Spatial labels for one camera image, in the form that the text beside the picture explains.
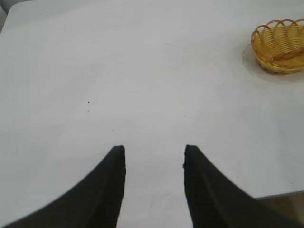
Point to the clear scalloped plastic plate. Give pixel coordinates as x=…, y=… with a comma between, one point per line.
x=251, y=66

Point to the yellow woven plastic basket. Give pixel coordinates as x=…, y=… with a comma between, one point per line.
x=278, y=47

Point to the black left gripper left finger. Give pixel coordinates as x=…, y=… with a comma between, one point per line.
x=90, y=197

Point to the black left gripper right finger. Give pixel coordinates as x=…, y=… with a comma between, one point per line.
x=213, y=197

